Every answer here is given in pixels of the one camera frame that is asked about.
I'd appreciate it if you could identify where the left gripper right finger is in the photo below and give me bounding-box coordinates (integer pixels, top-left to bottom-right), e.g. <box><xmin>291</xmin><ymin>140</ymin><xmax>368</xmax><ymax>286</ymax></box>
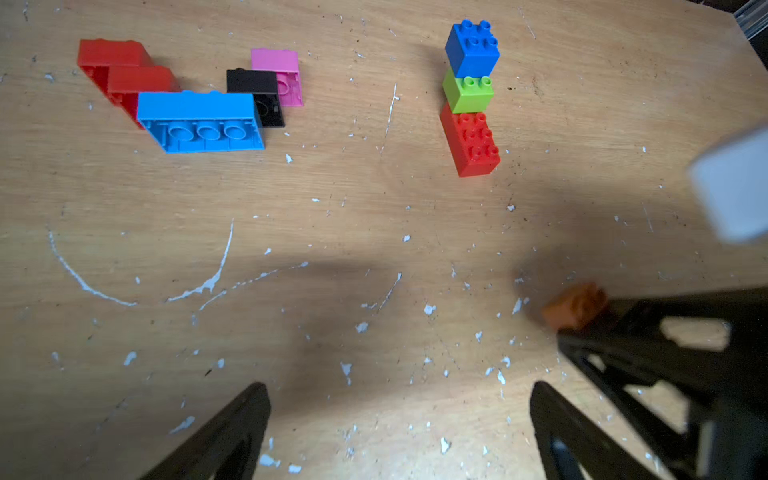
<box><xmin>529</xmin><ymin>381</ymin><xmax>656</xmax><ymax>479</ymax></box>

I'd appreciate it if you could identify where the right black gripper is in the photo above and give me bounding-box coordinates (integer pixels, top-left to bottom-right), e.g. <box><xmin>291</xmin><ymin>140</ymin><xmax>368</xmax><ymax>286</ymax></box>
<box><xmin>557</xmin><ymin>287</ymin><xmax>767</xmax><ymax>479</ymax></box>

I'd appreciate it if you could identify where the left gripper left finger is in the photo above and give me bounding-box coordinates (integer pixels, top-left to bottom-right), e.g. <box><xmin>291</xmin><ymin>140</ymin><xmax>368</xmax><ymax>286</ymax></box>
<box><xmin>143</xmin><ymin>382</ymin><xmax>271</xmax><ymax>479</ymax></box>

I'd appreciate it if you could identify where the orange square lego brick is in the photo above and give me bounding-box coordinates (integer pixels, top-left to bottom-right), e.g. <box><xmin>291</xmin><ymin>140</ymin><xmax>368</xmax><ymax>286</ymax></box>
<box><xmin>541</xmin><ymin>282</ymin><xmax>608</xmax><ymax>331</ymax></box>

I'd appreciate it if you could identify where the long red lego brick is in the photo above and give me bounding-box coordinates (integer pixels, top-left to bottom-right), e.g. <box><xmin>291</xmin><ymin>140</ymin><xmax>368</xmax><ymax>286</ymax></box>
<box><xmin>440</xmin><ymin>103</ymin><xmax>501</xmax><ymax>178</ymax></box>

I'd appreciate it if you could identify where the lime green square lego brick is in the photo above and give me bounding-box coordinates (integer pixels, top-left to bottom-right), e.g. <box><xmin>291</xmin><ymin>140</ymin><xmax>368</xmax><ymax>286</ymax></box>
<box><xmin>442</xmin><ymin>70</ymin><xmax>494</xmax><ymax>114</ymax></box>

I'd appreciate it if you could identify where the light blue long lego brick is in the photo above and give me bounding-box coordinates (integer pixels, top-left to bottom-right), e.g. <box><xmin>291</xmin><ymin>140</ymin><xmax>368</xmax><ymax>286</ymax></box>
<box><xmin>137</xmin><ymin>91</ymin><xmax>264</xmax><ymax>154</ymax></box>

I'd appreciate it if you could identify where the dark blue square lego brick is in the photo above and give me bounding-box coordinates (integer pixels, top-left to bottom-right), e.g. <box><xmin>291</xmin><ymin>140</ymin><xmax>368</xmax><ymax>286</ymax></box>
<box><xmin>445</xmin><ymin>19</ymin><xmax>500</xmax><ymax>78</ymax></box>

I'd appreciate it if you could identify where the black square lego brick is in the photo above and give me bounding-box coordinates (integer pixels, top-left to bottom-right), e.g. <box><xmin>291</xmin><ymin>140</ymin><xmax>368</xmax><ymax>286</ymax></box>
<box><xmin>226</xmin><ymin>68</ymin><xmax>285</xmax><ymax>128</ymax></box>

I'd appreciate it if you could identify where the small red lego brick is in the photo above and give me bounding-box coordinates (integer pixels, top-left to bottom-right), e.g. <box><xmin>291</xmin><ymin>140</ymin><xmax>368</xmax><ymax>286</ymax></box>
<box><xmin>77</xmin><ymin>39</ymin><xmax>154</xmax><ymax>95</ymax></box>
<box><xmin>107</xmin><ymin>66</ymin><xmax>181</xmax><ymax>129</ymax></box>

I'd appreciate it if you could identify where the pink square lego brick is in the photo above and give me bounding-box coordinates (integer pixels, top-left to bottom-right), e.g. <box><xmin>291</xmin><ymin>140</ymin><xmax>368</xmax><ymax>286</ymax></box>
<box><xmin>251</xmin><ymin>48</ymin><xmax>304</xmax><ymax>107</ymax></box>

